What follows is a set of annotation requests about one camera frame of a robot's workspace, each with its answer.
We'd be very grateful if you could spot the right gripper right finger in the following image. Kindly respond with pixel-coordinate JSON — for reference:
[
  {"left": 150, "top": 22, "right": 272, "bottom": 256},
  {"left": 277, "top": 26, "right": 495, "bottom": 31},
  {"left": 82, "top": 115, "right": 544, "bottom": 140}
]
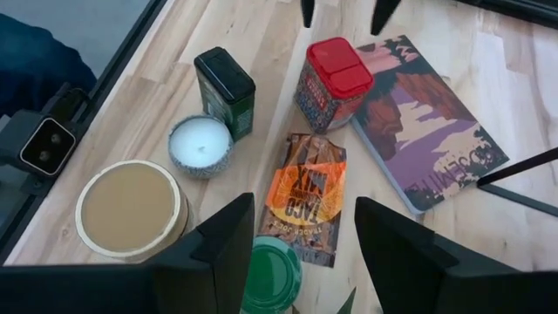
[{"left": 353, "top": 196, "right": 461, "bottom": 314}]

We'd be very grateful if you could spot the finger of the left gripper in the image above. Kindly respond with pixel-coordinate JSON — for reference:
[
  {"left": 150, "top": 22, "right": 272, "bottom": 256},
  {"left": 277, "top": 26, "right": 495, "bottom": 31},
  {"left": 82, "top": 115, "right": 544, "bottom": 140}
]
[
  {"left": 370, "top": 0, "right": 402, "bottom": 37},
  {"left": 300, "top": 0, "right": 316, "bottom": 29}
]

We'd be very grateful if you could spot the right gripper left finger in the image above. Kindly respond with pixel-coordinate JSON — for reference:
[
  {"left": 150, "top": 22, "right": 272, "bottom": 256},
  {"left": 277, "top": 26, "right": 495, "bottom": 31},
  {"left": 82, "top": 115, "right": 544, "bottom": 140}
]
[{"left": 150, "top": 192, "right": 256, "bottom": 314}]

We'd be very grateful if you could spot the red-lid patterned tin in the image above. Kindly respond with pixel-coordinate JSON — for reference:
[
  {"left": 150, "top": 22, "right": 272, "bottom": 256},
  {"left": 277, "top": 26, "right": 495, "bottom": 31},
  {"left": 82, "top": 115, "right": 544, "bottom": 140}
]
[{"left": 294, "top": 37, "right": 375, "bottom": 135}]

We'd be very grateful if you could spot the gold-lid sesame jar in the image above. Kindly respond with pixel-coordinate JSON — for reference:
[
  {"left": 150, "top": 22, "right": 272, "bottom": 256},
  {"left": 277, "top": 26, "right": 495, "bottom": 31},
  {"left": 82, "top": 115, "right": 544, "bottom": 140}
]
[{"left": 74, "top": 159, "right": 193, "bottom": 265}]

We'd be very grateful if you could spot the green tin black lid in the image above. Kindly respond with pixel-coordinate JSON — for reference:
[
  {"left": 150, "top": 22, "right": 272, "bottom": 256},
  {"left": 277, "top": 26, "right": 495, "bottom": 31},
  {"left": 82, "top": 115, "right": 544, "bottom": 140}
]
[{"left": 194, "top": 46, "right": 257, "bottom": 143}]

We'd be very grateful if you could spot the green-lid oregano jar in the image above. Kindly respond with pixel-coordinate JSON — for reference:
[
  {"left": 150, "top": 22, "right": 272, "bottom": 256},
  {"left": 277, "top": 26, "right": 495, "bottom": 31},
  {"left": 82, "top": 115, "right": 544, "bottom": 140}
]
[{"left": 239, "top": 235, "right": 304, "bottom": 314}]

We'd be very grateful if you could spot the orange taco seasoning packet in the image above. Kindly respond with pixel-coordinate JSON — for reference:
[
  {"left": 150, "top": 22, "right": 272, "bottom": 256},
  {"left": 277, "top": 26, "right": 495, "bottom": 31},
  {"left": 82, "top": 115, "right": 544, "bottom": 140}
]
[{"left": 256, "top": 133, "right": 349, "bottom": 269}]

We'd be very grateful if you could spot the patterned candle tin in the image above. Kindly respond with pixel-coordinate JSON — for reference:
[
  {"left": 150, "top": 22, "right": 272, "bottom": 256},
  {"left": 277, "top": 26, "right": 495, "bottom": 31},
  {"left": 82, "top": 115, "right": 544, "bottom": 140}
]
[{"left": 167, "top": 113, "right": 235, "bottom": 180}]

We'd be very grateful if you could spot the Yosemite landscape notebook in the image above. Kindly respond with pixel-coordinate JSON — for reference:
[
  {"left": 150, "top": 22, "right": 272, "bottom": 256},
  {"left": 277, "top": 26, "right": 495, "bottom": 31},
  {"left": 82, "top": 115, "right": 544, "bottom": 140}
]
[{"left": 350, "top": 34, "right": 510, "bottom": 215}]

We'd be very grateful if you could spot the person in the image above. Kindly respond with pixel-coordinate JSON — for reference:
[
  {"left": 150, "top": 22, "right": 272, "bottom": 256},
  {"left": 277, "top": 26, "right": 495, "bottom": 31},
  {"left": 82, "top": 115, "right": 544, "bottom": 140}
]
[{"left": 0, "top": 12, "right": 98, "bottom": 119}]

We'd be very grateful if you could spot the black table camera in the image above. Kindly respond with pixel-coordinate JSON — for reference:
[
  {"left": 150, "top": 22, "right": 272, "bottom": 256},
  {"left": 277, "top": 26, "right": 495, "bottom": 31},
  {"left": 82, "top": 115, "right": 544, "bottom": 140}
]
[{"left": 0, "top": 82, "right": 88, "bottom": 197}]

